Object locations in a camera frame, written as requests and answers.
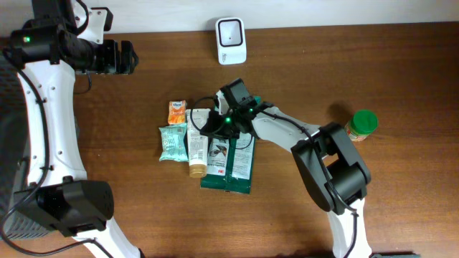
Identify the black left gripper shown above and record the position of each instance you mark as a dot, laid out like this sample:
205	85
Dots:
115	56

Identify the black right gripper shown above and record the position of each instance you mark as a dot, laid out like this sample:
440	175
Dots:
209	129

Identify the green wipes packet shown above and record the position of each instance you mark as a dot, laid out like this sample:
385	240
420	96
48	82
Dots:
230	161

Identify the white cream tube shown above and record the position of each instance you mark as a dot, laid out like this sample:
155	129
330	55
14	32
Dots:
196	142

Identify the orange small box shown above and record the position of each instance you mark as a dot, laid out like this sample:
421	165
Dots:
177	112

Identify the teal small packet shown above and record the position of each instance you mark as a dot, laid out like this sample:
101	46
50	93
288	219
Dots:
173	143

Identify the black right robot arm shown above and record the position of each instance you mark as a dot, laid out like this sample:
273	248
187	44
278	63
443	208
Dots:
332	170

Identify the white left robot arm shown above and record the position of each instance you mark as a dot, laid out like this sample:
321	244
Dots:
62	40

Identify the white barcode scanner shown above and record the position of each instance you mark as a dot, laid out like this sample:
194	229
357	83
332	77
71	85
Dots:
231	41

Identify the green lid glass jar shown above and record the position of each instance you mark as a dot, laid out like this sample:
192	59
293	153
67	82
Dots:
362	124

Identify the grey plastic mesh basket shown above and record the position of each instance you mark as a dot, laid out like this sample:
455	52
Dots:
15	153

